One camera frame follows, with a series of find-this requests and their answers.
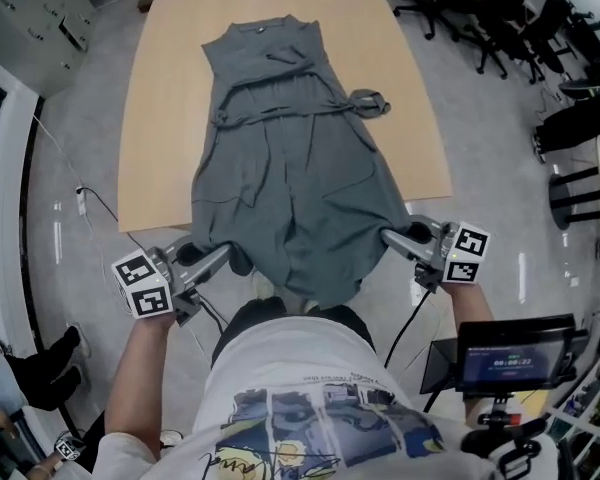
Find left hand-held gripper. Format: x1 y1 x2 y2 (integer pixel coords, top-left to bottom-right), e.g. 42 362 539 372
110 240 254 327

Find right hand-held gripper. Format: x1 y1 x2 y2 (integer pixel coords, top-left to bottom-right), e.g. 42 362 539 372
380 215 492 295

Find grey clothing item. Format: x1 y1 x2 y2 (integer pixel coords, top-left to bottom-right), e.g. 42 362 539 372
189 13 414 309

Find person's right forearm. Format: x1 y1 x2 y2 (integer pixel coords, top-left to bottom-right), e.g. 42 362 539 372
444 280 497 326

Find person's left forearm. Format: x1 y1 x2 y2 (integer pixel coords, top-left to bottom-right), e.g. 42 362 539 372
103 311 178 465

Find person's black shorts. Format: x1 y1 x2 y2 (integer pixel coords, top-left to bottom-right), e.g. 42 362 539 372
210 296 377 370

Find black monitor hood flap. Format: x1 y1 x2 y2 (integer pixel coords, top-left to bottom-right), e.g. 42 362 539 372
419 338 462 395

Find person's white printed t-shirt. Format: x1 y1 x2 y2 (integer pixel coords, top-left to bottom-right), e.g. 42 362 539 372
92 316 561 480

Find black monitor screen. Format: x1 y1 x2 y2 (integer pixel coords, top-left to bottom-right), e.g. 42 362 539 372
454 314 590 395

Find round table with black legs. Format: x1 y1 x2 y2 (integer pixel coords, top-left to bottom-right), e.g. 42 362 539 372
548 132 600 250

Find white storage shelf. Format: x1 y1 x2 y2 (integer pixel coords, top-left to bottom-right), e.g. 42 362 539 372
544 307 600 480

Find grey metal cabinet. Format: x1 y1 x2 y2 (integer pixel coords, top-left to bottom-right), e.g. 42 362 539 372
0 0 97 100

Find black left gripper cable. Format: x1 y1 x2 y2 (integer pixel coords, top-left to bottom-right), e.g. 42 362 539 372
197 295 230 337

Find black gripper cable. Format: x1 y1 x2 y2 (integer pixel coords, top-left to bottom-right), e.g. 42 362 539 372
383 287 432 370
197 295 230 337

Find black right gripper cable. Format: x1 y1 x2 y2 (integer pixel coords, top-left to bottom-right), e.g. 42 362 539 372
383 287 432 370

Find white floor cable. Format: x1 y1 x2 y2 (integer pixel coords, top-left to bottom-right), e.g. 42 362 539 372
29 112 131 314

